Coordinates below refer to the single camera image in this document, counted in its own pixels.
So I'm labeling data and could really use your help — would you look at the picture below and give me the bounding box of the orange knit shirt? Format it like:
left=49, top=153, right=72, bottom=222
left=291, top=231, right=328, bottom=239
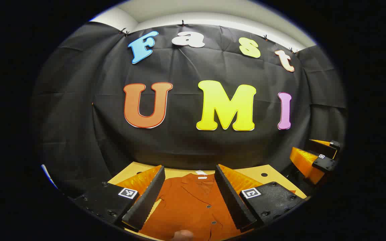
left=139, top=172, right=297, bottom=241

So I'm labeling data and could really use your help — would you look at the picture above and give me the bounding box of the black backdrop cloth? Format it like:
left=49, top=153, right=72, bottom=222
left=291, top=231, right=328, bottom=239
left=32, top=22, right=347, bottom=198

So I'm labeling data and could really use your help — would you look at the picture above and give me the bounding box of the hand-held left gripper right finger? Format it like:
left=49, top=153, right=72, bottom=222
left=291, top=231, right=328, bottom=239
left=214, top=164, right=305, bottom=233

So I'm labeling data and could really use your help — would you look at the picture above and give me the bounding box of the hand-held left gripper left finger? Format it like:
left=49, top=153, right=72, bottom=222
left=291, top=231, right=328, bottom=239
left=73, top=165, right=166, bottom=231

